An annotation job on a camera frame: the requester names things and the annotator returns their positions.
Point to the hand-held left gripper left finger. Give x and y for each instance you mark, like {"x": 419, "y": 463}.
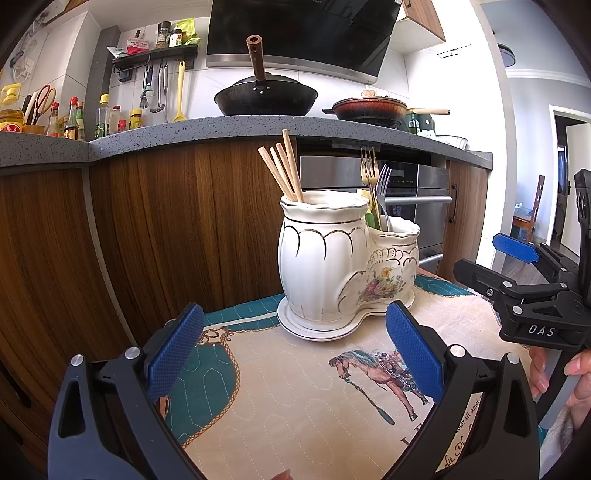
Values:
{"x": 178, "y": 350}

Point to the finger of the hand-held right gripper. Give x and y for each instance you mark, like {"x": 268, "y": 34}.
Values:
{"x": 489, "y": 281}
{"x": 512, "y": 247}

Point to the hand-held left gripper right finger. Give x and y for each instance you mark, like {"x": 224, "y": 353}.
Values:
{"x": 413, "y": 346}

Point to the white ceramic floral utensil holder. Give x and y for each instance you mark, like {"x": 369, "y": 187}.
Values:
{"x": 318, "y": 258}

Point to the silver fork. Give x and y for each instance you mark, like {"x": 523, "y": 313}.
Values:
{"x": 382, "y": 184}

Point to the gold fork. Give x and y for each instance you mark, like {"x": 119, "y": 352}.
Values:
{"x": 368, "y": 170}

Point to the wooden chopstick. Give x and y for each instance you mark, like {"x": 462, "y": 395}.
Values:
{"x": 290, "y": 177}
{"x": 284, "y": 177}
{"x": 292, "y": 161}
{"x": 277, "y": 175}

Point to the person's right hand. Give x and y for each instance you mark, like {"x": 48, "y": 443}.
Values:
{"x": 581, "y": 383}

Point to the person's left hand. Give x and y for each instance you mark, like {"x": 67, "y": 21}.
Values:
{"x": 277, "y": 475}

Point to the wooden chair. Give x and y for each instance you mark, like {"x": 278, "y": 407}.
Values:
{"x": 531, "y": 217}

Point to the narrow wooden cabinet door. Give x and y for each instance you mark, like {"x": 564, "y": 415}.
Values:
{"x": 466, "y": 221}

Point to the stainless steel built-in oven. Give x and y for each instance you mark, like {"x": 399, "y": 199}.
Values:
{"x": 425, "y": 184}

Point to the quilted horse print mat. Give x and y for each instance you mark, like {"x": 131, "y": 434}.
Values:
{"x": 300, "y": 392}

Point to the white basin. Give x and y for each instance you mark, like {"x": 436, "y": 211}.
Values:
{"x": 450, "y": 140}

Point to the wooden base cabinet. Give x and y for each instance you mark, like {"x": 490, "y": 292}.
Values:
{"x": 161, "y": 221}

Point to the round ceiling lamp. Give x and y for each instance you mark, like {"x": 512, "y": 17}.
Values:
{"x": 506, "y": 55}

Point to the red-brown frying pan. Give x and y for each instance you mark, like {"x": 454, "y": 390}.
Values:
{"x": 369, "y": 108}

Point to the grey speckled countertop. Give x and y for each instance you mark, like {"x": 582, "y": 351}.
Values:
{"x": 184, "y": 131}

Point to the hanging yellow spatula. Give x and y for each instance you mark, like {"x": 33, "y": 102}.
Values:
{"x": 180, "y": 110}

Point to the row of condiment bottles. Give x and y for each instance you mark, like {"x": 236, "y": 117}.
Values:
{"x": 104, "y": 120}

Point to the wooden upper cabinet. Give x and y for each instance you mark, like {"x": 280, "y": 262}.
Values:
{"x": 427, "y": 18}

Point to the hanging metal slotted ladle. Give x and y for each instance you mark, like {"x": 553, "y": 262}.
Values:
{"x": 159, "y": 99}

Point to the hanging metal peeler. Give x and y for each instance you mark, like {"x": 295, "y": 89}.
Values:
{"x": 147, "y": 94}

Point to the wooden knife block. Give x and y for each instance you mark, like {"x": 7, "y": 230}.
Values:
{"x": 33, "y": 128}

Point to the yellow cooking oil bottle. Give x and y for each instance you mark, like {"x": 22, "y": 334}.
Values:
{"x": 10, "y": 115}

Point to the black range hood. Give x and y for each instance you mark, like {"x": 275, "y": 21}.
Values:
{"x": 300, "y": 37}

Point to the red package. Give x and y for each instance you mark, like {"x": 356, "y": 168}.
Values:
{"x": 137, "y": 45}

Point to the small spice jar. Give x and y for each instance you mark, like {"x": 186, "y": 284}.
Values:
{"x": 175, "y": 38}

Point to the spice jar black cap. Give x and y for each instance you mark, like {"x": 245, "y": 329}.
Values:
{"x": 162, "y": 36}

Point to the green snack packet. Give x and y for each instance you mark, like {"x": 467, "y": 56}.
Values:
{"x": 191, "y": 32}

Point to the white door frame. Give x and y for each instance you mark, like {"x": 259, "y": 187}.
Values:
{"x": 552, "y": 184}

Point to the black wall shelf rack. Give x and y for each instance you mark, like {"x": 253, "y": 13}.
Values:
{"x": 152, "y": 57}

